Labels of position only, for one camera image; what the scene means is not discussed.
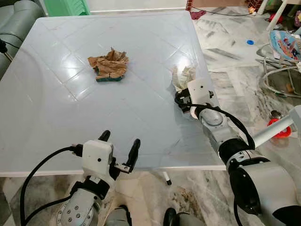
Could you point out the white tissue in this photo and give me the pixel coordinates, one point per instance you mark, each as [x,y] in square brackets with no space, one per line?
[182,75]

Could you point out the brown paper trash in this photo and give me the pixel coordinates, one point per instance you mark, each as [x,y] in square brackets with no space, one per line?
[110,63]

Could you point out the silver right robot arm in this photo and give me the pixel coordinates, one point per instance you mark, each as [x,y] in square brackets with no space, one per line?
[263,183]

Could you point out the white large table leg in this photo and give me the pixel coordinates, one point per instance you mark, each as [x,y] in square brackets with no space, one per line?
[167,178]

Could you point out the robot left leg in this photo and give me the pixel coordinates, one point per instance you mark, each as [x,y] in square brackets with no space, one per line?
[118,217]

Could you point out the robot leg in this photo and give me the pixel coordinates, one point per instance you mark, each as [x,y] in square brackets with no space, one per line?
[183,219]
[118,217]

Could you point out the robot right leg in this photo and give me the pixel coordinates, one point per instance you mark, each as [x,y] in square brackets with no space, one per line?
[183,219]

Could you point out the dark red cloth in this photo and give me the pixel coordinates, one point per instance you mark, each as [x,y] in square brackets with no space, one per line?
[197,14]

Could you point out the small blue round lid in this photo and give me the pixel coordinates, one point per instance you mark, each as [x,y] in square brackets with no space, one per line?
[250,42]

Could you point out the red round toy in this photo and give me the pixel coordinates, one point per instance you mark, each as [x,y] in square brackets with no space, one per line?
[273,123]

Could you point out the small silver metal object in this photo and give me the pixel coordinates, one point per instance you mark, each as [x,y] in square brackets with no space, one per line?
[276,114]

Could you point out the colourful baby bouncer seat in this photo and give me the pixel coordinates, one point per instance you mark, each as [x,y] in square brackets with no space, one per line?
[282,44]

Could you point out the white high chair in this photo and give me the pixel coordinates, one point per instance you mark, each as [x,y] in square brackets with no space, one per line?
[278,10]

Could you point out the black tripod stand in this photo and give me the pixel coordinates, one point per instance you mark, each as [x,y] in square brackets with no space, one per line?
[3,48]

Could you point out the green plastic chair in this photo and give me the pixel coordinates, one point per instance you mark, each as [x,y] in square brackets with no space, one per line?
[66,7]

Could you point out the grey sofa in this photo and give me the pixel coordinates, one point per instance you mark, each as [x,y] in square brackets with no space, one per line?
[16,23]

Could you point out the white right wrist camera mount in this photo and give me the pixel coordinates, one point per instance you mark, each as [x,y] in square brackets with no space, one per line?
[201,93]

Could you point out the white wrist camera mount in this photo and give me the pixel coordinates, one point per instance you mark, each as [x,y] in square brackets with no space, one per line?
[96,157]
[201,93]

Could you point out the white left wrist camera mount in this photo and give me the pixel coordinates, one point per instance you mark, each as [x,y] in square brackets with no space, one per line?
[96,157]

